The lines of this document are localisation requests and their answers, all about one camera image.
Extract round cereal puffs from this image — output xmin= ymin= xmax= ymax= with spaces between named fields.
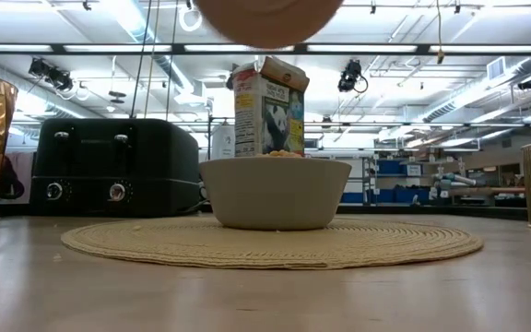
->
xmin=254 ymin=148 xmax=304 ymax=160

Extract beige bowl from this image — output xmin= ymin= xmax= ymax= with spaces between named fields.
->
xmin=198 ymin=156 xmax=354 ymax=231

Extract panda cereal box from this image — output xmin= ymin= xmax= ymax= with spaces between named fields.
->
xmin=231 ymin=55 xmax=312 ymax=159

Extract pink plate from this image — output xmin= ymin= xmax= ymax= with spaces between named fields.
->
xmin=193 ymin=0 xmax=346 ymax=50

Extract white trash bin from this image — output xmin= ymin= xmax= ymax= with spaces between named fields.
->
xmin=210 ymin=121 xmax=237 ymax=160

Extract round woven placemat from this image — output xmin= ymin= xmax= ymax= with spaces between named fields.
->
xmin=60 ymin=215 xmax=485 ymax=271

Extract metal storage shelf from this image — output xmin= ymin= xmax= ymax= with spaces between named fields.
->
xmin=340 ymin=156 xmax=433 ymax=207

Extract black four-slot toaster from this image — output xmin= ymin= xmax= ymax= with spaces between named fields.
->
xmin=29 ymin=117 xmax=203 ymax=219

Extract black ceiling camera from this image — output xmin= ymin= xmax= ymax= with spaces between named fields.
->
xmin=336 ymin=58 xmax=370 ymax=94
xmin=27 ymin=56 xmax=76 ymax=92

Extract black overhead frame bar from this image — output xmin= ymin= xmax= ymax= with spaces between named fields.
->
xmin=0 ymin=41 xmax=531 ymax=57

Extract black hanging cable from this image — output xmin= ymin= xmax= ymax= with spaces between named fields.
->
xmin=128 ymin=0 xmax=153 ymax=119

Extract white cable ring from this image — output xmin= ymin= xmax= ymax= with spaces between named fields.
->
xmin=177 ymin=3 xmax=204 ymax=34

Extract black table frame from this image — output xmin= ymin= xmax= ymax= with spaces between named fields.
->
xmin=0 ymin=202 xmax=530 ymax=222

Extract yellow hanging cord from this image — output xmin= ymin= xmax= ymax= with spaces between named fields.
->
xmin=434 ymin=0 xmax=447 ymax=65

